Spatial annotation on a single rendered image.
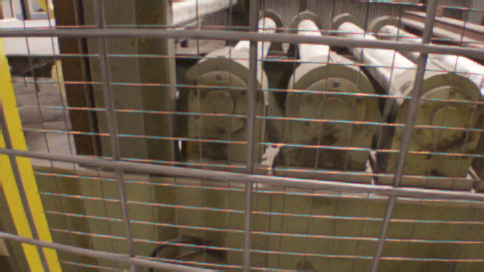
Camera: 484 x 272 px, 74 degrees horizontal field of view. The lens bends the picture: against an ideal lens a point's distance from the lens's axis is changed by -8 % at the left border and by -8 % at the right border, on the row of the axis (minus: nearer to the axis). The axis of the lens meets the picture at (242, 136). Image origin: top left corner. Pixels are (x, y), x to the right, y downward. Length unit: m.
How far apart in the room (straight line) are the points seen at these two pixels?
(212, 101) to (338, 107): 0.36
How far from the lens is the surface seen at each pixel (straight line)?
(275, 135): 3.28
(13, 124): 0.79
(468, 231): 1.34
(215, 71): 1.04
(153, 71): 1.03
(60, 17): 1.16
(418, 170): 1.22
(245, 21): 3.23
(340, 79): 1.02
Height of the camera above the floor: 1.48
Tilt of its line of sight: 24 degrees down
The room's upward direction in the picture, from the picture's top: 1 degrees clockwise
